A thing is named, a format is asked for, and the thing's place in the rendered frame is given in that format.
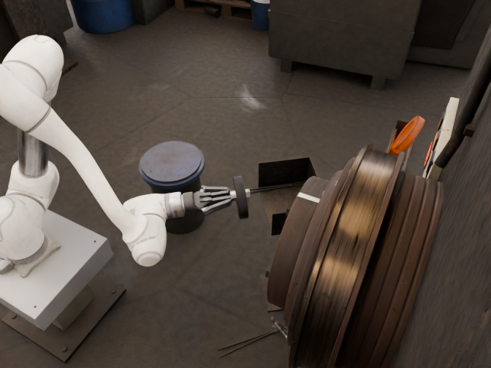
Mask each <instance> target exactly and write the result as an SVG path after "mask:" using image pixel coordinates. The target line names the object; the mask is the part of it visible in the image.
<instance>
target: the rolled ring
mask: <svg viewBox="0 0 491 368"><path fill-rule="evenodd" d="M424 124H425V119H423V118H421V117H420V116H418V115H417V116H416V117H415V118H413V119H412V120H411V121H410V122H409V123H408V124H407V125H406V126H405V127H404V129H403V130H402V131H401V132H400V133H399V135H398V136H397V138H396V140H395V141H394V143H393V145H392V150H393V151H394V152H396V153H397V154H399V153H400V152H403V151H404V150H405V149H406V148H407V147H408V146H409V145H410V144H411V143H412V142H413V141H414V139H415V138H416V136H417V135H418V134H419V132H420V131H421V130H422V127H423V125H424Z"/></svg>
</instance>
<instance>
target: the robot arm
mask: <svg viewBox="0 0 491 368"><path fill-rule="evenodd" d="M63 65H64V56H63V52H62V49H61V47H60V46H59V45H58V43H56V42H55V41H54V40H53V39H51V38H50V37H47V36H38V35H33V36H29V37H26V38H25V39H22V40H20V41H19V43H17V44H16V46H14V47H13V48H12V49H11V51H9V53H8V54H7V56H6V57H5V59H4V61H3V63H2V64H0V116H2V117H3V118H5V119H6V120H7V121H9V122H10V123H11V124H12V125H14V126H17V127H18V161H17V162H15V164H14V165H13V167H12V171H11V177H10V180H9V186H8V190H7V193H6V196H2V197H0V259H4V261H3V262H2V263H1V265H0V274H1V275H2V274H4V273H5V272H8V271H9V270H11V269H12V268H14V269H16V270H17V271H18V273H19V275H20V276H21V277H22V278H25V277H28V276H29V274H30V273H31V272H32V271H33V270H34V269H35V268H36V267H37V266H39V265H40V264H41V263H42V262H43V261H44V260H45V259H46V258H48V257H49V256H50V255H51V254H52V253H54V252H56V251H57V250H59V249H60V248H61V243H60V242H57V241H55V240H53V239H51V238H50V237H49V236H48V235H46V234H45V233H44V232H43V231H42V224H43V218H44V214H45V211H46V210H47V208H48V207H49V205H50V203H51V201H52V199H53V197H54V195H55V193H56V190H57V187H58V184H59V174H58V170H57V168H56V166H55V165H54V164H53V163H52V162H50V161H49V160H48V155H49V145H50V146H52V147H54V148H55V149H56V150H58V151H60V152H61V153H63V154H64V155H65V156H66V157H67V158H68V159H69V160H70V162H71V163H72V164H73V166H74V167H75V168H76V170H77V171H78V173H79V174H80V176H81V177H82V179H83V180H84V182H85V184H86V185H87V186H88V188H89V189H90V191H91V193H92V194H93V195H94V197H95V198H96V200H97V201H98V203H99V204H100V206H101V207H102V209H103V210H104V212H105V213H106V214H107V216H108V217H109V219H110V220H111V221H112V222H113V223H114V224H115V225H116V226H117V227H118V228H119V229H120V230H121V231H122V233H123V241H124V242H125V243H126V244H127V245H128V247H129V249H130V251H131V252H132V256H133V258H134V260H135V261H136V262H137V263H138V264H139V265H142V266H144V267H150V266H153V265H155V264H157V263H158V262H159V261H160V260H161V259H162V258H163V255H164V252H165V249H166V244H167V231H166V227H165V222H166V219H172V218H179V217H183V216H184V215H185V213H187V214H189V213H193V212H196V211H203V212H204V214H205V215H206V216H207V215H209V214H211V213H212V212H215V211H218V210H221V209H224V208H226V207H229V206H231V203H232V201H236V200H237V197H236V193H235V190H233V191H231V190H230V189H228V188H227V187H207V186H205V185H202V186H201V190H200V191H197V192H196V193H193V192H187V193H183V195H182V194H181V192H175V193H166V194H158V193H154V194H148V195H143V196H138V197H135V198H133V199H130V200H128V201H126V202H124V204H123V205H122V204H121V203H120V202H119V200H118V198H117V196H116V195H115V193H114V192H113V190H112V188H111V187H110V185H109V183H108V182H107V180H106V178H105V177H104V175H103V174H102V171H101V170H100V168H99V167H98V165H97V163H96V162H95V160H94V158H93V157H92V155H91V154H90V153H89V152H88V150H87V149H86V147H85V146H84V144H83V143H82V142H81V141H80V140H79V139H78V138H77V137H76V136H75V135H74V133H73V132H72V131H71V130H70V129H69V128H68V127H67V126H66V124H65V123H64V122H63V121H62V120H61V119H60V117H59V116H57V114H56V113H55V112H54V110H53V109H52V108H51V107H50V103H51V99H53V98H54V96H55V95H56V92H57V89H58V84H59V80H60V77H61V73H62V68H63Z"/></svg>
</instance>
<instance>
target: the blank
mask: <svg viewBox="0 0 491 368"><path fill-rule="evenodd" d="M233 185H234V190H235V193H236V197H237V200H236V204H237V212H238V215H239V219H244V218H248V202H247V197H246V189H245V185H244V182H243V177H242V176H237V177H233Z"/></svg>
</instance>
